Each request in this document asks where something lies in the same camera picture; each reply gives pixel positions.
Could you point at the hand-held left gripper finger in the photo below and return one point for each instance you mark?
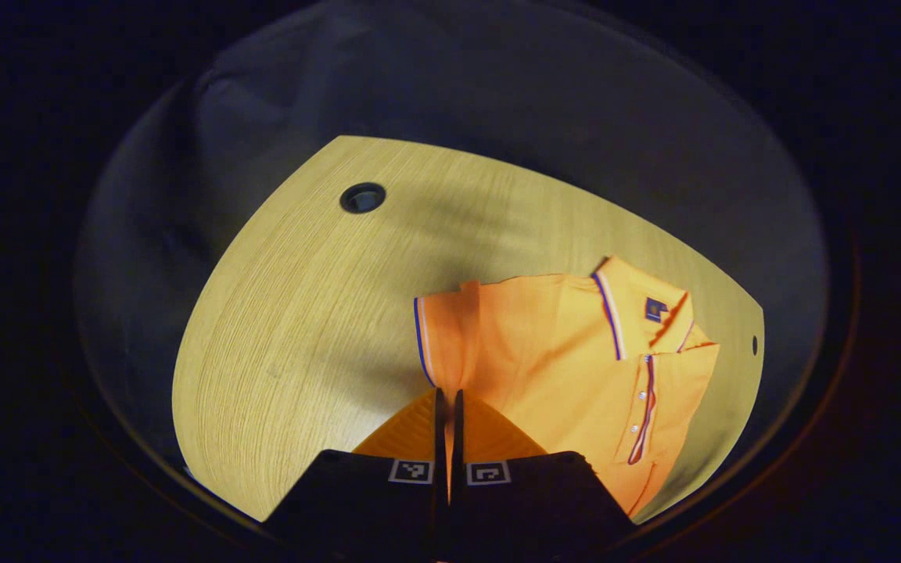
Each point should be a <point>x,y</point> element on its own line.
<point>440,438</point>
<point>458,438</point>

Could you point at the orange T-shirt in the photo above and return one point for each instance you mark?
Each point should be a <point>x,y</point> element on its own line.
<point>544,352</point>

